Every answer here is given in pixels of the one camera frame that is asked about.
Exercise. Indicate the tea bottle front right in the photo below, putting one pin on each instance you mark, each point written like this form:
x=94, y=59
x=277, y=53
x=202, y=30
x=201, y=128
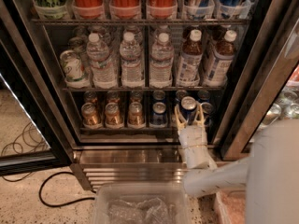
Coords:
x=219, y=59

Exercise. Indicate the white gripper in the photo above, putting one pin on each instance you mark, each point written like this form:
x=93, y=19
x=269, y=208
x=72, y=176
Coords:
x=192, y=136

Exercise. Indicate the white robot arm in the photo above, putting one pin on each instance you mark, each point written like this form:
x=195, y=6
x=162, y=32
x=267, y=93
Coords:
x=269, y=174

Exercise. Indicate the gold can back left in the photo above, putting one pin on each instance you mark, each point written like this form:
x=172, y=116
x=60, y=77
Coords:
x=90, y=97

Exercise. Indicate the water bottle front middle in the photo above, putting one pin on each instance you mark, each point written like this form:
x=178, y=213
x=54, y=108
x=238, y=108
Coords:
x=131, y=65

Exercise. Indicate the gold can front left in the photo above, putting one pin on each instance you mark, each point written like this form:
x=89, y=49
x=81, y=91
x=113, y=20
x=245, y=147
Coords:
x=91, y=117

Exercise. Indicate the blue pepsi can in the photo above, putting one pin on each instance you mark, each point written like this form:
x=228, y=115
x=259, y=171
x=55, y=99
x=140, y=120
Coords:
x=180, y=94
x=159, y=96
x=203, y=96
x=208, y=111
x=158, y=117
x=188, y=108

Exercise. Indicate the water bottle front right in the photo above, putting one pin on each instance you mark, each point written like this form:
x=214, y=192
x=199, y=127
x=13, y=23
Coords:
x=161, y=62

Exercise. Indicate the red coca-cola can right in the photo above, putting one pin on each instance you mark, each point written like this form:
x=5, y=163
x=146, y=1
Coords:
x=161, y=9

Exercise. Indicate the tea bottle front left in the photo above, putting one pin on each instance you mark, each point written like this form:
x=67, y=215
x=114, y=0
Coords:
x=190, y=58

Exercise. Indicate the clear plastic bin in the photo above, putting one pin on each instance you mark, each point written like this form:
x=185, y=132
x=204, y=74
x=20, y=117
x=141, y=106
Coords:
x=171, y=193
x=220, y=209

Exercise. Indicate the gold can front right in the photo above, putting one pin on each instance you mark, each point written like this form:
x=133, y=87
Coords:
x=135, y=114

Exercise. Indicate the tea bottle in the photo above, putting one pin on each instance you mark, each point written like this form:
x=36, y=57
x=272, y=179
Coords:
x=190, y=58
x=219, y=59

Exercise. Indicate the clear bubble wrap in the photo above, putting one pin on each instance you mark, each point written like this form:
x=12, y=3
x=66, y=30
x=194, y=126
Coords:
x=150, y=211

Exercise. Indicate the gold can front middle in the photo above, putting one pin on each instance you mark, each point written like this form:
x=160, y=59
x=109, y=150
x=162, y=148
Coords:
x=113, y=116

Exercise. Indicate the gold can back middle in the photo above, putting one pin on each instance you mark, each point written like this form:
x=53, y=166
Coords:
x=113, y=97

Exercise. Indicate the stainless steel fridge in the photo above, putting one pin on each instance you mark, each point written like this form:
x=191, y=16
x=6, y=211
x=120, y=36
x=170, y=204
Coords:
x=267, y=55

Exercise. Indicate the water bottle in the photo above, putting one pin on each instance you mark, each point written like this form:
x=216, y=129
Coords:
x=161, y=62
x=131, y=65
x=101, y=63

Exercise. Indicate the clear plastic bin left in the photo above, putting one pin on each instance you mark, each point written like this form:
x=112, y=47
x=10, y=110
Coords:
x=171, y=193

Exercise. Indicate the open glass fridge door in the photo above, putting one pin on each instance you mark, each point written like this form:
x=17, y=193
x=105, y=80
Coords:
x=20, y=82

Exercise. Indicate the water bottle front left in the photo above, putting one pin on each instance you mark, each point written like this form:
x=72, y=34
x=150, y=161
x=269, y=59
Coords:
x=101, y=63

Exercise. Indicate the gold can back right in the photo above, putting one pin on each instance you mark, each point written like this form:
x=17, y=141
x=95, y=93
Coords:
x=136, y=96

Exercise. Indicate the clear plastic bin right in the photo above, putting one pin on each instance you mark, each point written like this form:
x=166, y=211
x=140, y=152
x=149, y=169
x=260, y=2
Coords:
x=220, y=209

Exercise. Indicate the green white soda can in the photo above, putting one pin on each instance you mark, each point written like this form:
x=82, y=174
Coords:
x=72, y=65

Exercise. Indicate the gold can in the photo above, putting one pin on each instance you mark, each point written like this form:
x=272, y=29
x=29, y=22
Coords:
x=90, y=97
x=113, y=116
x=135, y=114
x=136, y=96
x=91, y=117
x=113, y=97

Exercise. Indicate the red coca-cola can middle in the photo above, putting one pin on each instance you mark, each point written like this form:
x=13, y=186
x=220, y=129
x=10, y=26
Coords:
x=125, y=9

